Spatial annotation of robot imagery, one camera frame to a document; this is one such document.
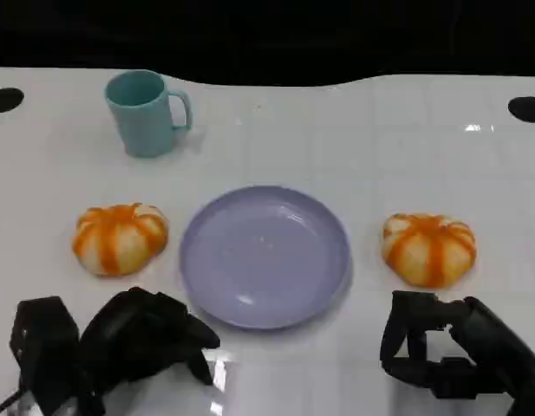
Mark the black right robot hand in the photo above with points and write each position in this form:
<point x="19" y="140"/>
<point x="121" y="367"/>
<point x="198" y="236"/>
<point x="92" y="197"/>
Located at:
<point x="492" y="346"/>

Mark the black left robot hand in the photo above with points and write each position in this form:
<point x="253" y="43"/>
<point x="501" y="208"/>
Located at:
<point x="132" y="333"/>

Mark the orange white toy bread roll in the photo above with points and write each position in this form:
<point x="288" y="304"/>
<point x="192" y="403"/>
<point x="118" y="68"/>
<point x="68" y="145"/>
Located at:
<point x="429" y="249"/>
<point x="119" y="240"/>

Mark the lilac plate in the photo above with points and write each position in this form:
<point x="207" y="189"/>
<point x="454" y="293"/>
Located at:
<point x="265" y="258"/>

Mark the pale green mug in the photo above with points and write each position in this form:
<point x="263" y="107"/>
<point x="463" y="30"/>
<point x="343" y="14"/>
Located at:
<point x="143" y="115"/>

